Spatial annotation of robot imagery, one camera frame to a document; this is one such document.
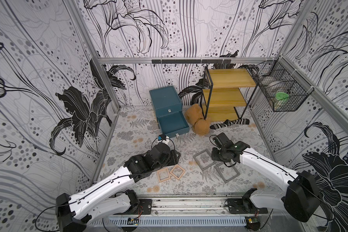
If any pink brooch box left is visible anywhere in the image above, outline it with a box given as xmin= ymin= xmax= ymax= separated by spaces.
xmin=157 ymin=167 xmax=171 ymax=183

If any grey brooch box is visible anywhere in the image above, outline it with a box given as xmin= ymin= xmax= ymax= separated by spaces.
xmin=193 ymin=149 xmax=217 ymax=171
xmin=215 ymin=163 xmax=240 ymax=184

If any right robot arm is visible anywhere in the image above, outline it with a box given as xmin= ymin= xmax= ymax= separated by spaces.
xmin=209 ymin=132 xmax=323 ymax=222

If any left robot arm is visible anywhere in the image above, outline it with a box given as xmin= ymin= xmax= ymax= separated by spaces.
xmin=55 ymin=143 xmax=181 ymax=232

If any grey brooch box lower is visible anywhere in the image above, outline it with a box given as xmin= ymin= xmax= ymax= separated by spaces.
xmin=215 ymin=163 xmax=240 ymax=184

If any teal drawer cabinet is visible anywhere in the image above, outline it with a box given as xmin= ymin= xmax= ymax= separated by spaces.
xmin=149 ymin=86 xmax=189 ymax=138

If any brown teddy bear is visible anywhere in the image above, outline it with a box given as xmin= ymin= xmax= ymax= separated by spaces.
xmin=184 ymin=104 xmax=211 ymax=136

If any striped sock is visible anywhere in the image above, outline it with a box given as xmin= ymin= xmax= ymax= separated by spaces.
xmin=210 ymin=119 xmax=250 ymax=130

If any yellow wooden shelf rack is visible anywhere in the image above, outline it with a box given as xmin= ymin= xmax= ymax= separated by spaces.
xmin=201 ymin=65 xmax=258 ymax=122

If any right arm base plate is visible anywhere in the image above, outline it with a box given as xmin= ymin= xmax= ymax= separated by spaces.
xmin=224 ymin=198 xmax=268 ymax=215

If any pink brooch box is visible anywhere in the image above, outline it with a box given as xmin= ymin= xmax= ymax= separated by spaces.
xmin=157 ymin=167 xmax=171 ymax=183
xmin=169 ymin=164 xmax=186 ymax=180

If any white slotted cable duct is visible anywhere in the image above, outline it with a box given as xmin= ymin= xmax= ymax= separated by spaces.
xmin=92 ymin=216 xmax=247 ymax=227

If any green lidded cup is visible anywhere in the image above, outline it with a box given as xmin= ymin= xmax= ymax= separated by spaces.
xmin=274 ymin=92 xmax=290 ymax=109

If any pink brooch box right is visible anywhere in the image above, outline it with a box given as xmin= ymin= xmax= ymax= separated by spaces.
xmin=169 ymin=164 xmax=186 ymax=180

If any black wire basket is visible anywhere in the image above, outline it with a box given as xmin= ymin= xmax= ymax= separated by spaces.
xmin=256 ymin=61 xmax=313 ymax=112

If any grey brooch box upper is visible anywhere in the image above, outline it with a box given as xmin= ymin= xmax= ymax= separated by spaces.
xmin=193 ymin=149 xmax=217 ymax=171

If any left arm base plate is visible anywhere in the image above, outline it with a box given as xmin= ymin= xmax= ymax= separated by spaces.
xmin=123 ymin=199 xmax=152 ymax=216

